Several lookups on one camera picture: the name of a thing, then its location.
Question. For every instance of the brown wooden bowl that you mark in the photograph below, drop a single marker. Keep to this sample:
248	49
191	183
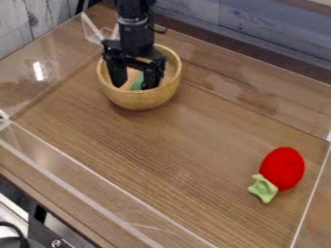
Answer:
142	99

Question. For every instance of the light green plastic toy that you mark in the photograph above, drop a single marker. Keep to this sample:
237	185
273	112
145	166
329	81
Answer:
263	189

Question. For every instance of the green rectangular block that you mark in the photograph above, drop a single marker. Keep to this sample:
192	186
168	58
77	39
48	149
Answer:
137	83

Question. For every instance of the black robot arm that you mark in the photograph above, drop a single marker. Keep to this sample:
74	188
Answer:
134	21

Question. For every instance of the clear acrylic corner bracket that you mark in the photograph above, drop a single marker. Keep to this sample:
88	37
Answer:
96	35

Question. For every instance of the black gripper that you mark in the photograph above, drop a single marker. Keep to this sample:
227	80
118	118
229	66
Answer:
142	58

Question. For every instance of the red plush ball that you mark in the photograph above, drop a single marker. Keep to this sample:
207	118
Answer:
283	168

